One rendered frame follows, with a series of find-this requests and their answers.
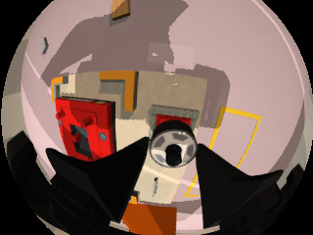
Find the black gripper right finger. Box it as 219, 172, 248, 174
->
196, 144, 284, 230

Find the grey rectangular block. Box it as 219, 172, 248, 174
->
40, 38, 48, 55

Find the black and grey wheel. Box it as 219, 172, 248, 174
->
149, 118, 199, 168

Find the yellow rectangular outline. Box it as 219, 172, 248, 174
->
184, 106, 262, 197

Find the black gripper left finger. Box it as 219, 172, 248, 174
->
46, 136, 149, 224

